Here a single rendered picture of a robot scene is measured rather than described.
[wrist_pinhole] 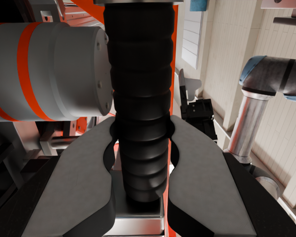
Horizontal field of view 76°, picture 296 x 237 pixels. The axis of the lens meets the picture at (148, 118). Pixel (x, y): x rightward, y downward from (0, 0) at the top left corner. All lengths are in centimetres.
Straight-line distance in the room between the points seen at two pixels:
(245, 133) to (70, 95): 70
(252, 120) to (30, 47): 73
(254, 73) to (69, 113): 65
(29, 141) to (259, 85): 71
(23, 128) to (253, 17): 556
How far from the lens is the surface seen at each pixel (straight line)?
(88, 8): 71
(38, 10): 57
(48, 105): 27
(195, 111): 51
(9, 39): 29
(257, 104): 81
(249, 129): 83
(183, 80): 52
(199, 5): 788
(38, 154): 39
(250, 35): 574
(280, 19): 79
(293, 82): 78
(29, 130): 40
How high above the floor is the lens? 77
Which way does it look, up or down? 30 degrees up
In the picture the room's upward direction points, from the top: 179 degrees clockwise
